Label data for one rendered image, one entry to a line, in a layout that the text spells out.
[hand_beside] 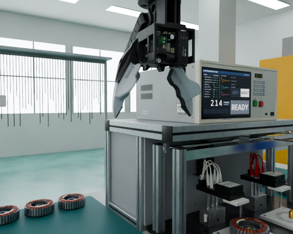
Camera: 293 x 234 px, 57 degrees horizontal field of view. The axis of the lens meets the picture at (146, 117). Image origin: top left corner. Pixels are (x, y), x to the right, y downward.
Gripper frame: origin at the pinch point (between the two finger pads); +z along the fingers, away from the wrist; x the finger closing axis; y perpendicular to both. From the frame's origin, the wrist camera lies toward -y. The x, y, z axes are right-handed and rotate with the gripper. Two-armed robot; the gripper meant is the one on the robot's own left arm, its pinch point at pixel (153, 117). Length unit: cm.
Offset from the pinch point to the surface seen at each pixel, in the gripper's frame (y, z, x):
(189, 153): -23.8, 12.2, 24.1
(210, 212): -28, 33, 36
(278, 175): -25, 23, 64
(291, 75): -238, -47, 361
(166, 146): -30.9, 10.9, 20.5
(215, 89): -29.3, -7.4, 38.0
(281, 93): -253, -21, 358
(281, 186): -24, 27, 64
